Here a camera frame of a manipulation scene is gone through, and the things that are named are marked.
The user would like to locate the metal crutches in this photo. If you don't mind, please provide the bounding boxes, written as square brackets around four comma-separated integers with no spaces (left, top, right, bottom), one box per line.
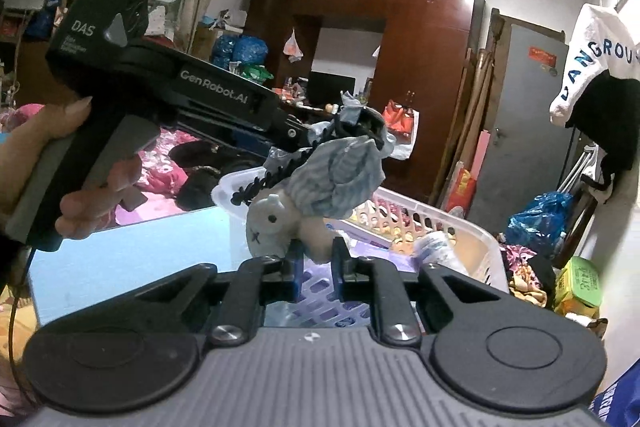
[559,146,599,194]

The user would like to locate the floral clothes heap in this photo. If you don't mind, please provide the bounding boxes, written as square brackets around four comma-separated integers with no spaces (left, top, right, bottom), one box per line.
[499,243,557,309]

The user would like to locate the black hanging garment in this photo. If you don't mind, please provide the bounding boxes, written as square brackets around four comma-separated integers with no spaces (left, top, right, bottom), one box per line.
[564,71,640,204]

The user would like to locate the green box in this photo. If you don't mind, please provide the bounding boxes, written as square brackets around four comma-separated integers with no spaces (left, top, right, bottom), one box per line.
[554,256,602,309]

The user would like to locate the pink floral blanket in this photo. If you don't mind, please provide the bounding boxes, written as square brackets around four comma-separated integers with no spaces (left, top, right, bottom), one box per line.
[116,127,237,229]

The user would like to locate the purple tissue pack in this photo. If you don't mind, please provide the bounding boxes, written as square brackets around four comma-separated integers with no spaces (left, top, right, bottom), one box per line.
[344,227,426,279]

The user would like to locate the dark clothes pile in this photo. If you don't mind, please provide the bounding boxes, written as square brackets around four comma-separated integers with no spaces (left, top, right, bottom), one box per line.
[169,138,267,208]

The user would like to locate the red and yellow bag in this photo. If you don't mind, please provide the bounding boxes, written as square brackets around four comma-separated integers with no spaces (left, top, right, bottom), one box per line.
[444,161,477,219]

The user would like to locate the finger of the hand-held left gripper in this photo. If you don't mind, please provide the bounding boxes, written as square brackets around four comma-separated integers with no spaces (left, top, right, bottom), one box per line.
[271,106,322,154]

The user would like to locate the striped headband with plush bunny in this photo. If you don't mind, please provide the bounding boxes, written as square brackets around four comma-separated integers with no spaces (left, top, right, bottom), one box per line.
[231,91,397,266]

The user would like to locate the blue crumpled plastic bag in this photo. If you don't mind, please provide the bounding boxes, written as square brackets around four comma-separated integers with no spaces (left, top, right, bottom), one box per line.
[504,191,574,259]

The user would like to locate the black cable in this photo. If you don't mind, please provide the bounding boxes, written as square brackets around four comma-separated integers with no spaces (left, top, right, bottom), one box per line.
[7,244,38,410]

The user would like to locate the person's left hand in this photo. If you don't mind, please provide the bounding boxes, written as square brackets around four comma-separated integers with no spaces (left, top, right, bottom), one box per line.
[0,97,146,241]

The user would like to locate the plastic bottle in basket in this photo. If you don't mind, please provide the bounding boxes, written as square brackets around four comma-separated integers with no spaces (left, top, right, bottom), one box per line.
[411,230,469,276]

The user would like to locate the wooden sticks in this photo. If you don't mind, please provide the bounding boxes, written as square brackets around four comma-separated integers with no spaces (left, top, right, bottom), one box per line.
[439,8,502,208]

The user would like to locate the brown wooden wardrobe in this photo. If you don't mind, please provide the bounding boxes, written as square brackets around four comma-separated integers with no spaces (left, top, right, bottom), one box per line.
[244,0,487,204]

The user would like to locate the orange and white plastic bag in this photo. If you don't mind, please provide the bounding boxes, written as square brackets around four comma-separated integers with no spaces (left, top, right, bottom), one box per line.
[381,99,421,161]

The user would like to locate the black monitor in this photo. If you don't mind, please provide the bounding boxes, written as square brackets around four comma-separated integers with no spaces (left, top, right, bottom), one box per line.
[306,71,357,108]

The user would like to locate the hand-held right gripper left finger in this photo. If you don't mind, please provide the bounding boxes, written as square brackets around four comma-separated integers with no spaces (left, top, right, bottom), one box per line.
[120,238,305,349]

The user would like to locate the white plastic basket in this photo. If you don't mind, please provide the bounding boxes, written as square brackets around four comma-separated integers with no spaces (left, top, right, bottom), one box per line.
[210,167,512,334]

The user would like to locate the grey door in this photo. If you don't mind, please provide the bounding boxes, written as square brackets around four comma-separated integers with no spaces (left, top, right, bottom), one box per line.
[469,23,577,234]

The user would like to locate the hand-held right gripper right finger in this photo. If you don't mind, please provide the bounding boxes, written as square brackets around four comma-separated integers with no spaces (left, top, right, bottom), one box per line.
[331,236,507,347]

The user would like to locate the blue plastic bags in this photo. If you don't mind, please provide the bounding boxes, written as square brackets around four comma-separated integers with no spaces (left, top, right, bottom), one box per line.
[211,33,269,68]

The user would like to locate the small white hanging plastic bag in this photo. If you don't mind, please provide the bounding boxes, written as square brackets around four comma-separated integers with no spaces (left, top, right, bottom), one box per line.
[282,28,304,64]

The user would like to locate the white lettered sweatshirt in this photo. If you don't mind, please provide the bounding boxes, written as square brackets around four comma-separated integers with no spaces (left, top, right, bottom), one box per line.
[548,3,640,128]

